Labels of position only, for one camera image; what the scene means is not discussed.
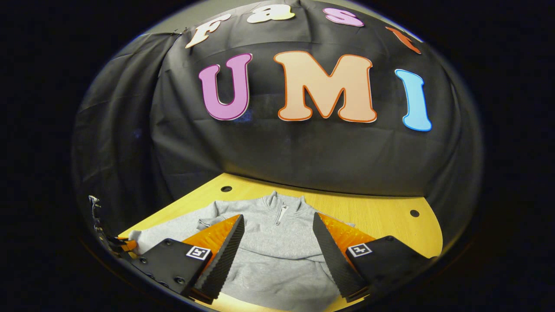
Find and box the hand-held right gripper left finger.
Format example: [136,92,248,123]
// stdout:
[129,214,245,305]

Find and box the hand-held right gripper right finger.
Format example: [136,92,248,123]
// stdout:
[312,211,436,303]

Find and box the black backdrop cloth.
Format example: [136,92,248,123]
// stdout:
[72,0,484,243]

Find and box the grey zip-neck sweatshirt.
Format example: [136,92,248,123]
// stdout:
[128,191,356,312]

